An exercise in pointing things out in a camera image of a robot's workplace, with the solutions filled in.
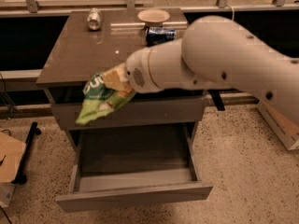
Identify white hanging cable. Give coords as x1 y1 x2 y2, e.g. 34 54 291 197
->
226 4 235 21

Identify blue soda can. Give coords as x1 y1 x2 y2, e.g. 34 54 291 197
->
146 27 177 47

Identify green rice chip bag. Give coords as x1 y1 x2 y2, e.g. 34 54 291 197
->
76 72 135 125

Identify black bracket behind cabinet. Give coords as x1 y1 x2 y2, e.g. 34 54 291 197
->
208 90 225 111

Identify grey drawer cabinet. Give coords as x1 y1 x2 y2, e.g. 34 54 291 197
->
36 7 217 213

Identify metal window rail frame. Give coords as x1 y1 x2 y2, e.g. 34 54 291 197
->
0 0 299 19

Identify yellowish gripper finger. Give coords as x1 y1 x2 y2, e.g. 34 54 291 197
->
102 63 133 92

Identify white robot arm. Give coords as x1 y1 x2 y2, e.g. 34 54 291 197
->
102 16 299 123

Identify cardboard box left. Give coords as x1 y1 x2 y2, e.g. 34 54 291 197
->
0 133 26 208

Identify beige paper bowl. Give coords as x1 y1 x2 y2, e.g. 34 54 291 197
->
137 8 170 27

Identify cardboard box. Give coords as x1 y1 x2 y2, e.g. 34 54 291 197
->
257 102 299 150
0 133 26 208

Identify cardboard box right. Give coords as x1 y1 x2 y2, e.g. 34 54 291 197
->
257 102 299 150

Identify open grey lower drawer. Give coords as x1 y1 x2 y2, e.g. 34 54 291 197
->
56 122 213 212

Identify black stand leg left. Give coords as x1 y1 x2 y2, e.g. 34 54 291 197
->
12 122 41 185

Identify closed grey middle drawer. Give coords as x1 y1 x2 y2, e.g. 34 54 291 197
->
51 96 206 130

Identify silver can lying down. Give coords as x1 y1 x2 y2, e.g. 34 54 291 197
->
87 7 102 31

